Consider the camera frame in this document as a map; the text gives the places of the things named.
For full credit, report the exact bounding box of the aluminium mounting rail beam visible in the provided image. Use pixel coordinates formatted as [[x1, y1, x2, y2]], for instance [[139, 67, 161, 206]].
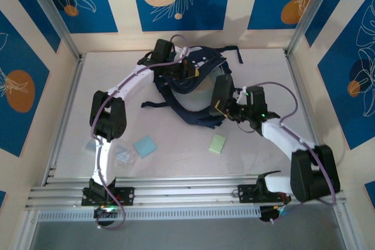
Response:
[[25, 175, 348, 211]]

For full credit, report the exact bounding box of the green sticky note pad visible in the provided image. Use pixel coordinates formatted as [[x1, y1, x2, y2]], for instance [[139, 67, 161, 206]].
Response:
[[209, 134, 227, 155]]

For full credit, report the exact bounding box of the aluminium frame post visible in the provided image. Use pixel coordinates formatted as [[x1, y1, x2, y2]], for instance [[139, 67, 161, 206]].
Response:
[[22, 0, 81, 60], [285, 0, 343, 57]]

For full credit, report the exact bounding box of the clear plastic supplies bag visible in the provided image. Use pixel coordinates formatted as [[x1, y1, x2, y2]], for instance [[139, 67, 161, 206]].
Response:
[[84, 141, 138, 169]]

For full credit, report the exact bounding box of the black controller board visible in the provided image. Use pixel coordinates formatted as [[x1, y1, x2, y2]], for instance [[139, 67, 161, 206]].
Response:
[[259, 206, 289, 223], [93, 206, 118, 220]]

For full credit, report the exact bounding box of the aluminium table side rail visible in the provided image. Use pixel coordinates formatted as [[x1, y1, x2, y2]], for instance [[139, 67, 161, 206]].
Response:
[[284, 50, 330, 180], [43, 53, 86, 186]]

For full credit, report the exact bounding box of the blue sticky note pad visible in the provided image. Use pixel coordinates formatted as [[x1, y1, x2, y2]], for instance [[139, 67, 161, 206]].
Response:
[[132, 135, 158, 159]]

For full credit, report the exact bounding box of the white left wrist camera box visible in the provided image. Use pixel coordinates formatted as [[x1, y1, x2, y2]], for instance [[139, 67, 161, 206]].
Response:
[[174, 45, 190, 63]]

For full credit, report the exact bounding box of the grey slotted cable duct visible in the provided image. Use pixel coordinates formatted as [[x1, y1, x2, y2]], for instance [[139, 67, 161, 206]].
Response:
[[37, 206, 261, 223]]

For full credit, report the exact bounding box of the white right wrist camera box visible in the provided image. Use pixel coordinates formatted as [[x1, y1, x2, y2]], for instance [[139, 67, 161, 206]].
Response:
[[234, 87, 248, 101]]

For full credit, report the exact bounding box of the black pencil case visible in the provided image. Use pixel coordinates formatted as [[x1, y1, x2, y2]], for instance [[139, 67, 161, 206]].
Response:
[[209, 74, 234, 116]]

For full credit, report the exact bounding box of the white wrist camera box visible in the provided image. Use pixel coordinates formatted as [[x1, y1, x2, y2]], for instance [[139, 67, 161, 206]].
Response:
[[234, 87, 248, 101], [174, 45, 190, 63]]

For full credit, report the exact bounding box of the navy blue backpack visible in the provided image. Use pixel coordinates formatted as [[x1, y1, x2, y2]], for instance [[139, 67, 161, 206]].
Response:
[[141, 45, 244, 129]]

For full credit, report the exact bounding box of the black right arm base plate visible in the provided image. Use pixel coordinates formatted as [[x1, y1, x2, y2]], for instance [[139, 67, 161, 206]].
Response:
[[237, 183, 292, 204]]

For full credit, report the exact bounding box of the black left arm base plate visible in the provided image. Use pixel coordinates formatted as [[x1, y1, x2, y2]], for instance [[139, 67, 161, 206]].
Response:
[[81, 187, 135, 207]]

